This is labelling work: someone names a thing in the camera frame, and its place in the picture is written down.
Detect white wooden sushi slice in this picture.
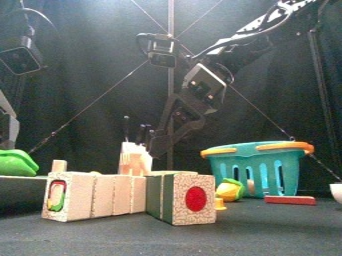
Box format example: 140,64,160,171
130,175,148,214
111,175,135,216
90,174,116,219

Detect green sushi roll, red centre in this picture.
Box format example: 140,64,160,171
144,172,219,227

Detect white sushi roll, colourful filling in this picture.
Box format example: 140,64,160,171
40,171,98,223

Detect green toy lettuce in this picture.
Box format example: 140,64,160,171
0,148,41,177

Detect small wooden cube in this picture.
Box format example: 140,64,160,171
51,159,70,174

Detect black tray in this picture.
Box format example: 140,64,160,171
0,174,49,211

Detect yellow and green toy food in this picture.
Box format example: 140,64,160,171
215,177,247,203

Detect small yellow toy piece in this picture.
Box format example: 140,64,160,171
214,196,228,212

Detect red wooden block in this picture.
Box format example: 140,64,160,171
263,194,318,206

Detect white bowl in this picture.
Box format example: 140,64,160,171
329,182,342,205

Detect black-handled toy knife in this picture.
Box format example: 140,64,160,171
144,124,156,148
123,115,131,143
135,123,147,145

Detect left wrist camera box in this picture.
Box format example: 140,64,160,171
0,35,45,76

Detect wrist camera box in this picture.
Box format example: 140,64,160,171
135,32,179,70
0,35,45,76

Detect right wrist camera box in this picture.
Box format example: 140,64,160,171
135,32,179,70

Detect teal basket, orange handles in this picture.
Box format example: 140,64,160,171
199,140,317,198

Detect vertical metal frame pole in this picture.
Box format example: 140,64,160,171
167,0,176,171

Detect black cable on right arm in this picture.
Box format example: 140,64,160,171
191,1,295,61

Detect black side frame pole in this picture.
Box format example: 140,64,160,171
306,28,337,168

